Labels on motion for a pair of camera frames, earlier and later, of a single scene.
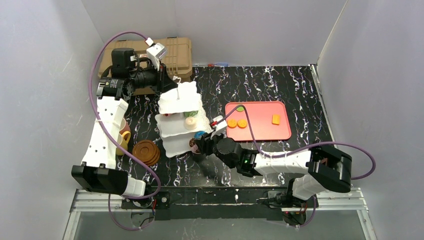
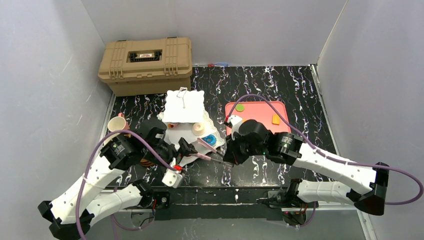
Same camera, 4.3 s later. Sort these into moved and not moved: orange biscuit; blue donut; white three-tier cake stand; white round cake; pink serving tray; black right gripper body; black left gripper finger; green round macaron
Moved: white round cake; white three-tier cake stand; black left gripper finger; blue donut; black right gripper body
Not moved: green round macaron; pink serving tray; orange biscuit
